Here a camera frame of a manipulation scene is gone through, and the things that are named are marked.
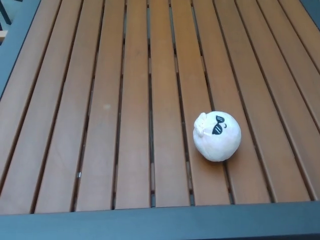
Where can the black chair with wooden armrest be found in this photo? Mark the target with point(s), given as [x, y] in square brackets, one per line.
[2, 33]

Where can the square slatted wood table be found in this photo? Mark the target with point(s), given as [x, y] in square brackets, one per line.
[160, 222]

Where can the white plush dumpling with sunglasses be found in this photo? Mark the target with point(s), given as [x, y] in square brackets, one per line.
[220, 145]

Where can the small metal clip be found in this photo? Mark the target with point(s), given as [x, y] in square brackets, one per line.
[79, 174]

